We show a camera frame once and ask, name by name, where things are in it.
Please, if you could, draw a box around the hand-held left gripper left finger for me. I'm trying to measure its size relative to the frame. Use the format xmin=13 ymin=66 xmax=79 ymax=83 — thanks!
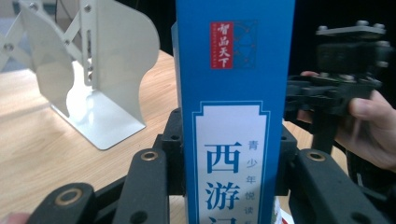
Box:
xmin=153 ymin=106 xmax=186 ymax=197

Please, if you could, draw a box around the white expandable metal book rack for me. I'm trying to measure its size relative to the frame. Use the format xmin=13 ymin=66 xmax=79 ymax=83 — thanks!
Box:
xmin=0 ymin=0 xmax=162 ymax=152

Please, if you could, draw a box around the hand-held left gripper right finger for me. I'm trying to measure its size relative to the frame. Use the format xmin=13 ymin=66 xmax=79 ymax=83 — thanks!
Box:
xmin=275 ymin=123 xmax=299 ymax=197

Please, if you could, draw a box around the bright blue thick book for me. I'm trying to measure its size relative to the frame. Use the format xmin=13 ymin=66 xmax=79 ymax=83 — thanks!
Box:
xmin=171 ymin=0 xmax=297 ymax=224

